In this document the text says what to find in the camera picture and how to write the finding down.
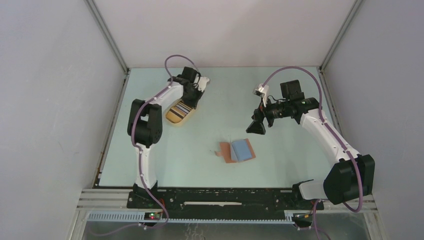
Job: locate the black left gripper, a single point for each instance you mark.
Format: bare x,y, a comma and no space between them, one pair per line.
194,104

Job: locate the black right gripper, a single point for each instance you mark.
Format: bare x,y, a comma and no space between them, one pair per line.
257,126

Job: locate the pink leather card holder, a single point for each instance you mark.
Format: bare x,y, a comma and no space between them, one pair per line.
237,151

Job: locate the beige oval card tray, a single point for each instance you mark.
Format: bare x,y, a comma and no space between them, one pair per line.
181,123

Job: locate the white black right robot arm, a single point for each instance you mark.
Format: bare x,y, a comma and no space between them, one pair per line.
351,175

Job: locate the stack of grey cards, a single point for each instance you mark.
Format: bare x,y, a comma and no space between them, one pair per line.
179,112

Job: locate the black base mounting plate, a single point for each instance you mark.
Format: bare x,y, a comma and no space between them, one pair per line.
209,211

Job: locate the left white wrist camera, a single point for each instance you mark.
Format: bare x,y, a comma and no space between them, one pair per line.
201,82

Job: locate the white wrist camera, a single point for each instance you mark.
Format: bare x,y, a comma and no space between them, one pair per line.
201,82
262,90

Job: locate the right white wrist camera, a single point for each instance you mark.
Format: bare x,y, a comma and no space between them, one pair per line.
262,90

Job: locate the aluminium frame rail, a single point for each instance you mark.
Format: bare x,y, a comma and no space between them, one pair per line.
279,199

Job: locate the white perforated cable duct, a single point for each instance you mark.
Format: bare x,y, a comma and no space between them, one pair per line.
143,217

